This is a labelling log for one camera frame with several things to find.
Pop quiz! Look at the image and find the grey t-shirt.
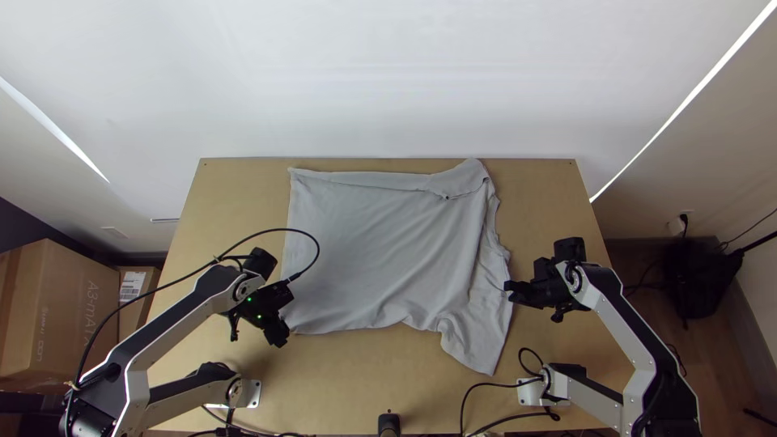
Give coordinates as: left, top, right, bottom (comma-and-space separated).
278, 157, 516, 377

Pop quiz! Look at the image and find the small labelled cardboard box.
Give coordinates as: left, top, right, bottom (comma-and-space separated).
117, 265, 162, 341

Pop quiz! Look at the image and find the black bag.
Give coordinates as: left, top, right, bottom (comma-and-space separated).
663, 238, 745, 321

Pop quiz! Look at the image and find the large cardboard box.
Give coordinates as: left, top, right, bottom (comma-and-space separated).
0, 238, 121, 380

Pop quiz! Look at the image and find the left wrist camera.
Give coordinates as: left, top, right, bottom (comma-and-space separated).
265, 281, 297, 303

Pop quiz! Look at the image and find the black cable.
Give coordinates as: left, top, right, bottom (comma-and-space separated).
459, 375, 545, 437
71, 227, 321, 389

